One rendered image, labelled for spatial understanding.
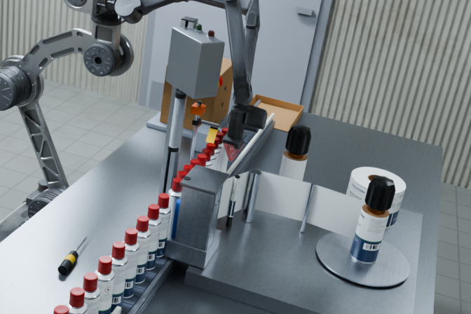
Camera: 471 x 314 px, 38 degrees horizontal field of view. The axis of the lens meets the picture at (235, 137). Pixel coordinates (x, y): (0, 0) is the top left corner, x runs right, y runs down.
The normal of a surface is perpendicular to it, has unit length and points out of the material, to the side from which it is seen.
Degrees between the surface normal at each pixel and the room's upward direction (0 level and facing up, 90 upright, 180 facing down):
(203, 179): 0
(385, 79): 90
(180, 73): 90
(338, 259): 0
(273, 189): 90
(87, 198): 0
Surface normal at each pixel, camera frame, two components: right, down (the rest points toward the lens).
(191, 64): -0.78, 0.14
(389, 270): 0.16, -0.90
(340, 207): -0.39, 0.31
